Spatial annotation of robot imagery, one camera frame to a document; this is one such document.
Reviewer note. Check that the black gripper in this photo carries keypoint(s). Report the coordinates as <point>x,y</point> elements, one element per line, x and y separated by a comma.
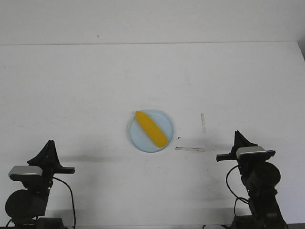
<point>43,158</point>
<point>241,141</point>

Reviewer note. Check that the yellow corn cob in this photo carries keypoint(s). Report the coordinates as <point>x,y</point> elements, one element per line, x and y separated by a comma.
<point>151,129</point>

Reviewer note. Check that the light blue round plate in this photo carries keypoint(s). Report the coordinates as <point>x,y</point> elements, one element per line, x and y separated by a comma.
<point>141,140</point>

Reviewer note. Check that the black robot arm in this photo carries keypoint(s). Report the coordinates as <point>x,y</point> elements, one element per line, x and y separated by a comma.
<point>27,207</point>
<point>129,187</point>

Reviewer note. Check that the clear tape strip vertical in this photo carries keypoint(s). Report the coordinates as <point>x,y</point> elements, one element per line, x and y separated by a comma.
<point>203,123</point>

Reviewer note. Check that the clear tape strip horizontal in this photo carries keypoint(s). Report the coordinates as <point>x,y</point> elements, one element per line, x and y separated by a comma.
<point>190,149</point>

